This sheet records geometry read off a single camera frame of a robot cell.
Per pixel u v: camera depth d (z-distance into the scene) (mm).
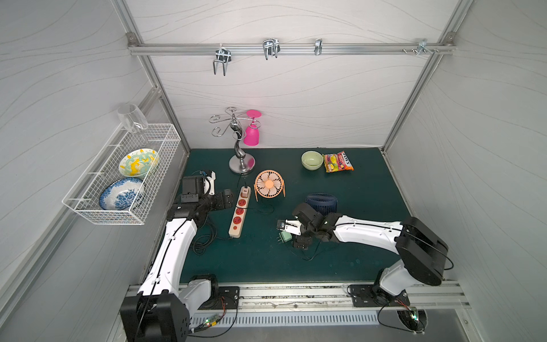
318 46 779
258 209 960
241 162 1115
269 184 957
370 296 732
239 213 929
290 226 735
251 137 1045
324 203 860
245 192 952
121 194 628
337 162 1102
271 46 761
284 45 798
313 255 835
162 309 370
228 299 719
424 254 440
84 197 555
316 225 661
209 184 661
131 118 640
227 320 702
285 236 858
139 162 703
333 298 749
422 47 764
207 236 876
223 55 783
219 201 704
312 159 1113
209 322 688
